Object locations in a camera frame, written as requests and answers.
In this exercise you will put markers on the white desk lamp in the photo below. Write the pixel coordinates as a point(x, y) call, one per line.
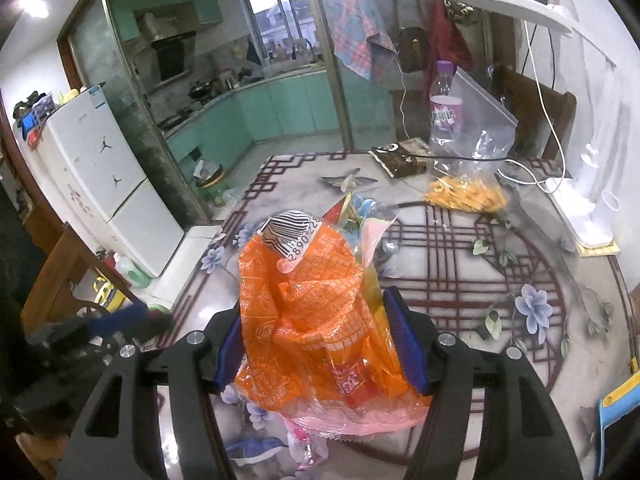
point(595, 200)

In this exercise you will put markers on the yellow plastic toy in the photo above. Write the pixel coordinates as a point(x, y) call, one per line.
point(107, 295)

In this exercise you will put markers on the white refrigerator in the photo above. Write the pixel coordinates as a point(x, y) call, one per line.
point(100, 175)

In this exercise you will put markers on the dark wooden chair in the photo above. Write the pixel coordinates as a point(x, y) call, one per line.
point(535, 115)

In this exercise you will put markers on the pink plastic wrapper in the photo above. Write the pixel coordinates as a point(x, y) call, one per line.
point(350, 422)

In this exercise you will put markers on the green detergent bottle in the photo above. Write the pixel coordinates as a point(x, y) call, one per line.
point(132, 272)

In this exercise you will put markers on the green kitchen waste bin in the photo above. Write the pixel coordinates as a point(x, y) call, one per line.
point(210, 185)

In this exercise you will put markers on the ceiling spotlight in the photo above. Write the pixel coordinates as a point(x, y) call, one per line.
point(32, 2)

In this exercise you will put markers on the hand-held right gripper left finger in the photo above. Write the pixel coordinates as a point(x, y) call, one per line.
point(227, 355)

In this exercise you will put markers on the orange plastic wrapper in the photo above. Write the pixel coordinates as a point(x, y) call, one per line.
point(300, 320)

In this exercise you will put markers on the brown snack packet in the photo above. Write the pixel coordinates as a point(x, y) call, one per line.
point(400, 160)

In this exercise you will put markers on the red hanging cloth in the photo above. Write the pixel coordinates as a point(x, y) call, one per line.
point(447, 40)

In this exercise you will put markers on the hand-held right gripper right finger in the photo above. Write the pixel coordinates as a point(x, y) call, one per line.
point(407, 340)

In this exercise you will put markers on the teal wall kitchen cabinet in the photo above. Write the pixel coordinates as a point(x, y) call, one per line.
point(200, 5)

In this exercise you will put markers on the blue green plastic board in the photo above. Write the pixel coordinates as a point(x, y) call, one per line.
point(620, 400)

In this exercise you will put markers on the black range hood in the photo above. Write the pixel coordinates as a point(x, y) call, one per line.
point(170, 55)

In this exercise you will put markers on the teal base kitchen cabinets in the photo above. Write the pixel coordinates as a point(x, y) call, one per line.
point(280, 105)

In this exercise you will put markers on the pile of yellow snack pieces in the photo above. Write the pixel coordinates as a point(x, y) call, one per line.
point(465, 195)

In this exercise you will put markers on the black wok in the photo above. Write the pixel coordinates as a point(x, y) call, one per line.
point(200, 90)

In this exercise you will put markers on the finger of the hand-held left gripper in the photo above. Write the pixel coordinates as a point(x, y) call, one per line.
point(125, 321)

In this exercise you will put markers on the glass sliding door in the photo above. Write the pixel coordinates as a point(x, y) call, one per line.
point(365, 110)

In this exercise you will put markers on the plaid hanging towel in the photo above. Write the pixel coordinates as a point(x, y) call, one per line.
point(355, 20)

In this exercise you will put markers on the black frying pan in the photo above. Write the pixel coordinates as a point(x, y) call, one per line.
point(170, 121)

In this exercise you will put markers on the yellow lamp coaster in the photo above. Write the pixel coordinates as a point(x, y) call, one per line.
point(597, 250)

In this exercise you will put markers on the clear zip bag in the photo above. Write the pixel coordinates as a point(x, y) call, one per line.
point(485, 130)

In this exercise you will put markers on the brown wooden chair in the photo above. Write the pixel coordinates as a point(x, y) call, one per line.
point(55, 275)

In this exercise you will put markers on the kitchen window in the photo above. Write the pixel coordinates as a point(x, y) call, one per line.
point(280, 10)

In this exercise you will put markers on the clear bottle with purple cap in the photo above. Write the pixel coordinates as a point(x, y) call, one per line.
point(445, 115)

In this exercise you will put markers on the brown handbag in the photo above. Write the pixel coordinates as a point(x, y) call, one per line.
point(412, 50)

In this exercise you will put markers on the mixed household clutter pile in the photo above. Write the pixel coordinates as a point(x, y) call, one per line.
point(32, 115)

